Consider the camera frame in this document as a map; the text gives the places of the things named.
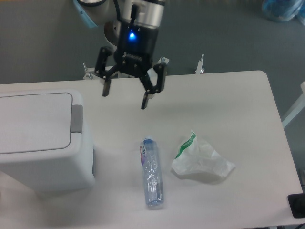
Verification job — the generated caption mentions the black device at table edge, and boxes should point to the black device at table edge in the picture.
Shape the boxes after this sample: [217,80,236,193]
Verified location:
[287,193,305,219]

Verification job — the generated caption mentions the white push-top trash can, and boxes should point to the white push-top trash can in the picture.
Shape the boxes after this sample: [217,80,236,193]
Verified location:
[0,89,95,191]

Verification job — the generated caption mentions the crushed clear plastic bottle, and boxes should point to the crushed clear plastic bottle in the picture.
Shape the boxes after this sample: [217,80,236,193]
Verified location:
[140,136,164,210]

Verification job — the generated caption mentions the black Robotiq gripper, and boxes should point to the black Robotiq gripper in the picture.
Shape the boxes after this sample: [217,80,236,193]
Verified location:
[94,22,167,110]

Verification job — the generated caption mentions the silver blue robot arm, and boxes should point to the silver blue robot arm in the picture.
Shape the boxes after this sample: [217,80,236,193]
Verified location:
[74,0,167,109]

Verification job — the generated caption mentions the blue plastic bag on floor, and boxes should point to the blue plastic bag on floor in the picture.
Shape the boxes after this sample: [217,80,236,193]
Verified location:
[261,0,305,22]

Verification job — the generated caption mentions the levelling foot bolt right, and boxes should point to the levelling foot bolt right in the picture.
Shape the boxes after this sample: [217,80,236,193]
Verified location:
[195,54,205,74]

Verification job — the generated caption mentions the white frame leg at right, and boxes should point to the white frame leg at right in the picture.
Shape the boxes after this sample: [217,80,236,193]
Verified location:
[282,82,305,128]

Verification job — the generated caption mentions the crumpled white plastic bag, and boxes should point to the crumpled white plastic bag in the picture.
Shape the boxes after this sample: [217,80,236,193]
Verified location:
[172,131,236,178]

